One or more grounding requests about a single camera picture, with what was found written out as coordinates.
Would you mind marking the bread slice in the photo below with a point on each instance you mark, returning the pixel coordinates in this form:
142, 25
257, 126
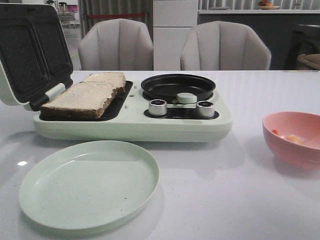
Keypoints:
83, 100
117, 79

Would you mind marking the orange shrimp piece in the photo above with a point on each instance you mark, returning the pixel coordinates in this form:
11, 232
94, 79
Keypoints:
275, 131

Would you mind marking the curled pale shrimp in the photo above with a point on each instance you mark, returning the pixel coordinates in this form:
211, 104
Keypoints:
293, 138

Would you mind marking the pink bowl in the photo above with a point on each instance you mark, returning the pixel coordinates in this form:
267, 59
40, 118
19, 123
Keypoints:
304, 125

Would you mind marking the green breakfast maker lid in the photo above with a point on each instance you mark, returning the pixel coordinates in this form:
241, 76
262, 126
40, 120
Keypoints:
35, 64

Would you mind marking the green breakfast maker base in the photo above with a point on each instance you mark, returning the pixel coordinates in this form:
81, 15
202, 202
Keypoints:
131, 124

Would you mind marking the left silver knob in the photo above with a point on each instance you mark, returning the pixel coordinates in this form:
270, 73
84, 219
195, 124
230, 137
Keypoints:
157, 107

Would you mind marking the silver knob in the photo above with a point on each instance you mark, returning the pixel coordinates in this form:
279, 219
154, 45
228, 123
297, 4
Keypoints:
205, 109
157, 107

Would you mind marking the black round frying pan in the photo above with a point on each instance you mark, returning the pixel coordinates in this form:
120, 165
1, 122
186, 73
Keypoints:
168, 86

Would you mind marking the right silver knob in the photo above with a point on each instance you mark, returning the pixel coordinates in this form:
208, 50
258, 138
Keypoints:
205, 109

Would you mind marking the left beige armchair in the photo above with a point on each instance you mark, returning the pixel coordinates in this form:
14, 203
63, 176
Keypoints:
117, 45

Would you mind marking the beige armchair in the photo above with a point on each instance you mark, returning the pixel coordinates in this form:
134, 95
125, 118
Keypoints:
224, 46
117, 45

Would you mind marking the right beige armchair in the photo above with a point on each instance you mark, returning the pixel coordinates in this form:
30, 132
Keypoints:
224, 46

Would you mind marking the light green round plate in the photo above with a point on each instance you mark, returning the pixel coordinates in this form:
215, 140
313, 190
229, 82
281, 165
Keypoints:
89, 187

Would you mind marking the white drawer cabinet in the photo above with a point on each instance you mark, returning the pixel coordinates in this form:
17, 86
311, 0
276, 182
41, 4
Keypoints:
172, 20

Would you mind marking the red belt stanchion barrier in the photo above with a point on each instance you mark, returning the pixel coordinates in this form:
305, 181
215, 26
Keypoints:
116, 16

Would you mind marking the dark grey counter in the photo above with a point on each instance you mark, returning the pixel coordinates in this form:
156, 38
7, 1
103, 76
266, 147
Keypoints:
274, 27

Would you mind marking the fruit bowl on counter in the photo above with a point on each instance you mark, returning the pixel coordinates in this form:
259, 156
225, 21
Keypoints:
266, 5

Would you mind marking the dark appliance at right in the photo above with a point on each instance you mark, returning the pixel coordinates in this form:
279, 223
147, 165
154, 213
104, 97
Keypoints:
304, 48

